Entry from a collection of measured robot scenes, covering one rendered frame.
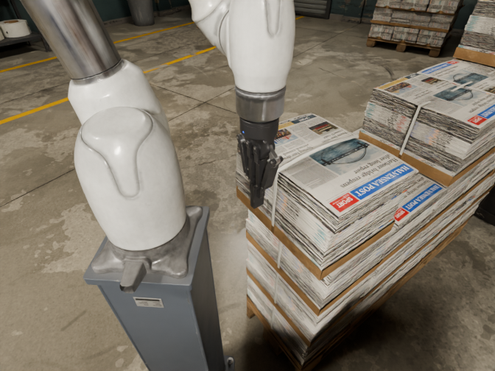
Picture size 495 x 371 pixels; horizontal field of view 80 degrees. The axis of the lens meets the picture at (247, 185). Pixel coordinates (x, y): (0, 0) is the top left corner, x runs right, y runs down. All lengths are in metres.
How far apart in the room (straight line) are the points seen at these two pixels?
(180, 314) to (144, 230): 0.25
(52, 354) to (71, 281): 0.39
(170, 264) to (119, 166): 0.22
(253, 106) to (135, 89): 0.24
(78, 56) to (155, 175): 0.26
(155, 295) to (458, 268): 1.84
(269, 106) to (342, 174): 0.28
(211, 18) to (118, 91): 0.21
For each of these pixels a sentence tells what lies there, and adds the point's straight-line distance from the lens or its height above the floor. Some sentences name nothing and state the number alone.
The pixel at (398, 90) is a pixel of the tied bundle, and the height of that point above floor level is 1.06.
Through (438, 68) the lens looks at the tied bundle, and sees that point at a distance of 1.56.
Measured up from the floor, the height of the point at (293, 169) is 1.06.
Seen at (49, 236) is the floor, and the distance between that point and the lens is 2.32.
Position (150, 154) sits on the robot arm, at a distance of 0.46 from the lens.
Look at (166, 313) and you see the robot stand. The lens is 0.72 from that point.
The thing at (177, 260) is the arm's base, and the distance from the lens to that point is 0.58.
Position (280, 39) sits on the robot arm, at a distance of 0.48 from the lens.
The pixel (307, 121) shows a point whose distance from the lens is 0.92.
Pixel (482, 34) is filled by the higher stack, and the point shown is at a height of 1.17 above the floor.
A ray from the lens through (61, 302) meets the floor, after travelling 1.95.
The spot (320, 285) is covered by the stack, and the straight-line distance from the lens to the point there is 0.88.
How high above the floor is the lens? 1.48
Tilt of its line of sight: 40 degrees down
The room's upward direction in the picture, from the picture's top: straight up
